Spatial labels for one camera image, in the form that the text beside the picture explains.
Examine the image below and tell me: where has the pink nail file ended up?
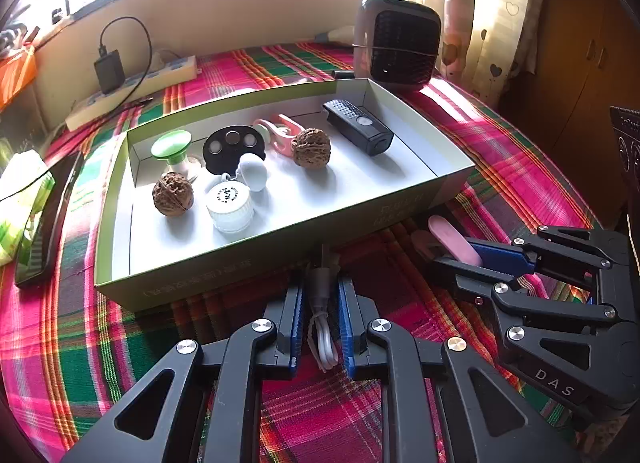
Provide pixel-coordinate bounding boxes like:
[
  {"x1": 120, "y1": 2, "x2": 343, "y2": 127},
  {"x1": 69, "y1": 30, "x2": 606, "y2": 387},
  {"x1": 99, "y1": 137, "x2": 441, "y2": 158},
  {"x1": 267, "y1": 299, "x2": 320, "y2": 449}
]
[{"x1": 427, "y1": 215, "x2": 483, "y2": 267}]

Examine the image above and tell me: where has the white cable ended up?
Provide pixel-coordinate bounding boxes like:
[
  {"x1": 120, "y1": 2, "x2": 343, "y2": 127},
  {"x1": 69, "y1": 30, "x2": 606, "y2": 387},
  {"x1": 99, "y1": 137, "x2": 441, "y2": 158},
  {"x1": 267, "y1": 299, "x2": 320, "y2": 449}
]
[{"x1": 305, "y1": 244, "x2": 342, "y2": 374}]

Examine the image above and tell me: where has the black small flashlight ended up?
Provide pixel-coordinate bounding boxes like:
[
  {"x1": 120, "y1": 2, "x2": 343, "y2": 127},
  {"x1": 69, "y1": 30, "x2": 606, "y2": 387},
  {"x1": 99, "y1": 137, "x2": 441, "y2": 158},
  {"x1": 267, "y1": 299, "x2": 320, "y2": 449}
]
[{"x1": 322, "y1": 99, "x2": 394, "y2": 157}]

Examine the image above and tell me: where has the white round cap bottle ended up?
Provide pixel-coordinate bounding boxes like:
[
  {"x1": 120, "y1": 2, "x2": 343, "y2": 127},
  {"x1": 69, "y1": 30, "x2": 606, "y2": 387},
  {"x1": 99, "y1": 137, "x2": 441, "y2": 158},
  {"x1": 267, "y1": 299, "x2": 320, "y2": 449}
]
[{"x1": 205, "y1": 180, "x2": 254, "y2": 235}]

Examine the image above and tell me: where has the brown walnut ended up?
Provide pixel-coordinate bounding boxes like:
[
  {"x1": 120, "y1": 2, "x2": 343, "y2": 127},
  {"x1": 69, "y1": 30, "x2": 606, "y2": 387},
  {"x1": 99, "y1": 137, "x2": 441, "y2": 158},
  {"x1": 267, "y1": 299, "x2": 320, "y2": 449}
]
[
  {"x1": 152, "y1": 172, "x2": 194, "y2": 217},
  {"x1": 291, "y1": 128, "x2": 331, "y2": 170}
]

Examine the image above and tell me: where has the pink plastic clip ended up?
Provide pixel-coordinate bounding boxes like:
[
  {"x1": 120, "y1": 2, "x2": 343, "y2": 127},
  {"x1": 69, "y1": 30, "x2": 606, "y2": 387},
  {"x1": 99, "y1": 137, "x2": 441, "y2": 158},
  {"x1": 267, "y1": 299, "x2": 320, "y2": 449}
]
[{"x1": 253, "y1": 113, "x2": 304, "y2": 158}]

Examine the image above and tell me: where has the white small earbud case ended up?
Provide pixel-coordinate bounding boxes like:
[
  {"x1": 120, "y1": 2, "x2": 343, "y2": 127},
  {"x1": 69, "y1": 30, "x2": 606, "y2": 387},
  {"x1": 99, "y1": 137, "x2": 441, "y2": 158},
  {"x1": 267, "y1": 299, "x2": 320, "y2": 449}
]
[{"x1": 235, "y1": 153, "x2": 268, "y2": 192}]

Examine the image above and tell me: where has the green round-top stand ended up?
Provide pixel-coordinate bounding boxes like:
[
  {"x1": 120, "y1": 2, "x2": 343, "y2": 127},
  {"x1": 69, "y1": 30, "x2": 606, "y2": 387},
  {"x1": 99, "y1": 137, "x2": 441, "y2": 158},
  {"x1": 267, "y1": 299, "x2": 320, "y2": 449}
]
[{"x1": 151, "y1": 130, "x2": 192, "y2": 177}]

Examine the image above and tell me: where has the black round disc holder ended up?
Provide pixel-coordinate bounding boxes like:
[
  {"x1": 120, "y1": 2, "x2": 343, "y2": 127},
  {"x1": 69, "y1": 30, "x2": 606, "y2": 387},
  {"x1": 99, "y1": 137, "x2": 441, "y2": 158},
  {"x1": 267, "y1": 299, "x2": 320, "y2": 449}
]
[{"x1": 203, "y1": 125, "x2": 266, "y2": 175}]

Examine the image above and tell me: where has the black smartphone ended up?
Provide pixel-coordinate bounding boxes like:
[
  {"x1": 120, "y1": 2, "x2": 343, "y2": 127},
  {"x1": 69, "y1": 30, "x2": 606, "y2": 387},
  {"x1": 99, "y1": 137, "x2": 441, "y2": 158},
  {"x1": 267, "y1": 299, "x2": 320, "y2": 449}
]
[{"x1": 14, "y1": 151, "x2": 84, "y2": 289}]

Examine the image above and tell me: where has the white cardboard box tray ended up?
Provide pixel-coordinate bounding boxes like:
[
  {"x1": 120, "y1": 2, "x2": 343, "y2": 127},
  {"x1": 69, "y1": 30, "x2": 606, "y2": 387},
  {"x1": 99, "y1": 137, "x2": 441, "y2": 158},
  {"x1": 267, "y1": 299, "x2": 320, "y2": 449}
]
[{"x1": 94, "y1": 79, "x2": 474, "y2": 311}]

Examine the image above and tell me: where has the grey black desk fan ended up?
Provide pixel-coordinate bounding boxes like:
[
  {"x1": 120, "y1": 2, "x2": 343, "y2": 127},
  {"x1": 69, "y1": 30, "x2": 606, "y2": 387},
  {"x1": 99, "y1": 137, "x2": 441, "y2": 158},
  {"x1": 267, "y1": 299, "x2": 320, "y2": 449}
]
[{"x1": 352, "y1": 0, "x2": 442, "y2": 92}]

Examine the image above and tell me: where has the tissue pack green white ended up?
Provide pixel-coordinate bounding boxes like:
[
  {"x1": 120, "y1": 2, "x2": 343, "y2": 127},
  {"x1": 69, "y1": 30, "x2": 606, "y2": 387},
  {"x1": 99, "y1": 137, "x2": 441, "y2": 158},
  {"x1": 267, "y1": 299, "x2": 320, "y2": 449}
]
[{"x1": 0, "y1": 149, "x2": 55, "y2": 266}]

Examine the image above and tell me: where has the heart pattern curtain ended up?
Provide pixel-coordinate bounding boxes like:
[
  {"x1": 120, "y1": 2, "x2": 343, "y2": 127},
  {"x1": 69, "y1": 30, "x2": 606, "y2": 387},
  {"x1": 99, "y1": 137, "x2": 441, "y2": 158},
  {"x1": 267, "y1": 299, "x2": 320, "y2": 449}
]
[{"x1": 427, "y1": 0, "x2": 543, "y2": 108}]

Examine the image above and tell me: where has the white tube bottle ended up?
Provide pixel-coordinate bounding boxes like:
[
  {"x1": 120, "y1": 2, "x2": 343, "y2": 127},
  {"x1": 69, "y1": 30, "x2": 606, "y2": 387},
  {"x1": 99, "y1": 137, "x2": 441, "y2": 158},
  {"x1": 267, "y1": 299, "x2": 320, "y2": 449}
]
[{"x1": 314, "y1": 26, "x2": 355, "y2": 46}]

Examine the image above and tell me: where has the white power strip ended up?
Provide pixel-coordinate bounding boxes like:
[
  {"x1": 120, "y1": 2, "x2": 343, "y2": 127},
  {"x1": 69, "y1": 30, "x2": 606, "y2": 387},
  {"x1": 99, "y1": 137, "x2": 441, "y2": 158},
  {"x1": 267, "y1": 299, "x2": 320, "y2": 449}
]
[{"x1": 65, "y1": 56, "x2": 198, "y2": 132}]

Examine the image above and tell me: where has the black charger adapter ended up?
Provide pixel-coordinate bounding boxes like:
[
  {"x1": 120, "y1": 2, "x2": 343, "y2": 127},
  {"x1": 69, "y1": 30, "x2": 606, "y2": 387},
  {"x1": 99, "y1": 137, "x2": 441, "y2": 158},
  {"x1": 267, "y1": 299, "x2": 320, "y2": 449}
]
[{"x1": 94, "y1": 45, "x2": 125, "y2": 95}]

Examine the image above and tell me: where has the orange plastic basket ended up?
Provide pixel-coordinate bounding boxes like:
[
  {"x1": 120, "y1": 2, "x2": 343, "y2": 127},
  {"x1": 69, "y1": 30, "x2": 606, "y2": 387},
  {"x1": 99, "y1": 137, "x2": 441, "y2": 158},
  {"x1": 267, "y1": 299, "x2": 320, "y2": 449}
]
[{"x1": 0, "y1": 45, "x2": 37, "y2": 110}]

